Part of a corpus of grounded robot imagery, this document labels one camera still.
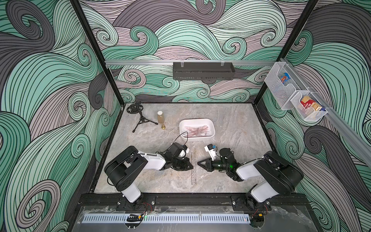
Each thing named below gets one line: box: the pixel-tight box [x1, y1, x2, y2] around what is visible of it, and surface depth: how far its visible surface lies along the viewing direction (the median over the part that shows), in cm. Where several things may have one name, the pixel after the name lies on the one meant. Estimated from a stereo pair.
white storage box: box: [179, 118, 216, 142], surface depth 104 cm
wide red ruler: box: [187, 124, 209, 138], surface depth 106 cm
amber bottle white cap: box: [156, 110, 166, 130], surface depth 106 cm
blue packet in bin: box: [280, 72, 292, 85], surface depth 85 cm
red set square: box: [184, 126, 199, 133], surface depth 106 cm
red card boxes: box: [299, 95, 323, 112], surface depth 67 cm
